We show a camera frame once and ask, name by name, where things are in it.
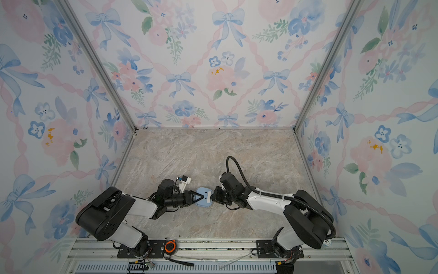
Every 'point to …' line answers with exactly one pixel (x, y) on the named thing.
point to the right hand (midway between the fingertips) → (210, 197)
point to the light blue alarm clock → (203, 191)
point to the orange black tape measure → (170, 247)
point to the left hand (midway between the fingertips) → (203, 198)
